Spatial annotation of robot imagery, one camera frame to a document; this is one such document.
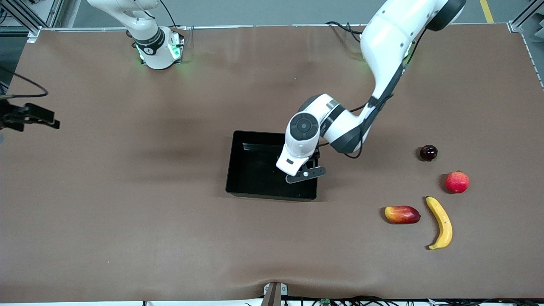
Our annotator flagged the black plastic box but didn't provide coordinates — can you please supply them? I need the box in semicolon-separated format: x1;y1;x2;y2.
225;130;319;201

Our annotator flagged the yellow banana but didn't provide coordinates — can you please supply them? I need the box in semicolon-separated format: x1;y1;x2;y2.
425;196;453;251

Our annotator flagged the red apple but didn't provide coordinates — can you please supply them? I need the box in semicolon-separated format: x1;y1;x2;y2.
445;170;470;194

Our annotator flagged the brown table mat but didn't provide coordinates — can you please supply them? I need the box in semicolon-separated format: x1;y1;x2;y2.
0;23;544;300

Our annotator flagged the red yellow mango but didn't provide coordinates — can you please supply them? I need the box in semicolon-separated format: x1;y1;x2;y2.
384;205;421;224

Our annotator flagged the dark purple plum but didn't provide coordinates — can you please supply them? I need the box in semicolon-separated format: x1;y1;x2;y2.
419;144;439;162

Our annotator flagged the grey metal table clamp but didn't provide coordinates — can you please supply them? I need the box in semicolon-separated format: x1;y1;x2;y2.
261;282;289;306

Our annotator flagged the yellow floor tape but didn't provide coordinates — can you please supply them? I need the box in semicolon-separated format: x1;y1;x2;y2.
479;0;496;24

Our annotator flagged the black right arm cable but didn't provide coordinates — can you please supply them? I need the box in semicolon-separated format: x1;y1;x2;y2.
0;67;48;101

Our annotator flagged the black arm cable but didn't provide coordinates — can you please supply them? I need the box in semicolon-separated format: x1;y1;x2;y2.
318;28;427;159
0;67;48;101

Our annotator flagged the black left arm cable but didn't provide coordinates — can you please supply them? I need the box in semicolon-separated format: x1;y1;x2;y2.
318;28;427;159

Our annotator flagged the aluminium frame profile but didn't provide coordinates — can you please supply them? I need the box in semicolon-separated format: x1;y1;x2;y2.
509;0;544;88
0;0;64;43

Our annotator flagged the black left base cable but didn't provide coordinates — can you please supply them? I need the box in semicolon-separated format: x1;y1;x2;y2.
326;20;363;44

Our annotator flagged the black base cable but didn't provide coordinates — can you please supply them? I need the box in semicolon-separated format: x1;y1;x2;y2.
159;0;190;47
326;20;363;44

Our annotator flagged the black right base cable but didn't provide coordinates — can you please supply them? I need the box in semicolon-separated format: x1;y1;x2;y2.
159;0;190;47

